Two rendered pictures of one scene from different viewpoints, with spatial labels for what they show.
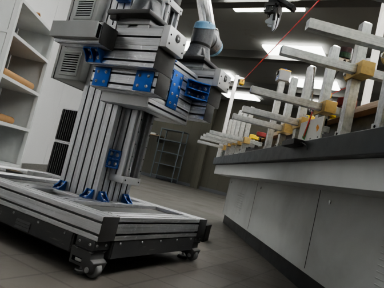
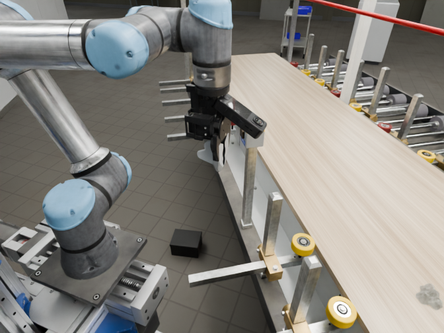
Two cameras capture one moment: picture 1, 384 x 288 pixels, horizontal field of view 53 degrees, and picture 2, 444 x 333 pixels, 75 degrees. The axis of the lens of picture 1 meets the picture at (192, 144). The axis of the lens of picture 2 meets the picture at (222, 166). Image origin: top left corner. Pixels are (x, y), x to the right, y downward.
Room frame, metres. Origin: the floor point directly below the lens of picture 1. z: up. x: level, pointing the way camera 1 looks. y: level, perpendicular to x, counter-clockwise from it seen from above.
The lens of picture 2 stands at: (1.49, -0.20, 1.72)
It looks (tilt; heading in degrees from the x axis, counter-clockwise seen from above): 36 degrees down; 351
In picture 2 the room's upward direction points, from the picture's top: straight up
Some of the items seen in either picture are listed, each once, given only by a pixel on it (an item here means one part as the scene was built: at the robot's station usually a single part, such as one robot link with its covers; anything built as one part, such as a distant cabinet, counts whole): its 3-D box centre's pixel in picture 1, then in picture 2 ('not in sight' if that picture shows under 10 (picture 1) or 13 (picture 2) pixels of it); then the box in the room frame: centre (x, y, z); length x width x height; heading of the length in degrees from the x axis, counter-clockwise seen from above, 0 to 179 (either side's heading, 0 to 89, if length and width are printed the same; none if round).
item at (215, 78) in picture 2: not in sight; (211, 74); (2.06, -0.27, 1.54); 0.08 x 0.08 x 0.05
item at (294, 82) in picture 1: (286, 118); (269, 243); (2.15, -0.48, 0.88); 0.04 x 0.04 x 0.48; 4
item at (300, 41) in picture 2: not in sight; (296, 29); (7.87, -2.84, 0.47); 1.00 x 0.58 x 0.95; 150
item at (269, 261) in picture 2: (284, 130); (269, 260); (2.12, -0.48, 0.81); 0.14 x 0.06 x 0.05; 4
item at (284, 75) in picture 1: (283, 76); (252, 135); (2.41, -0.46, 1.18); 0.07 x 0.07 x 0.08; 4
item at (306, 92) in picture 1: (302, 112); (298, 310); (1.90, -0.50, 0.87); 0.04 x 0.04 x 0.48; 4
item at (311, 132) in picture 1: (309, 130); not in sight; (1.68, -0.49, 0.75); 0.26 x 0.01 x 0.10; 4
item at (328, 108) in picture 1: (324, 109); not in sight; (1.63, -0.52, 0.85); 0.14 x 0.06 x 0.05; 4
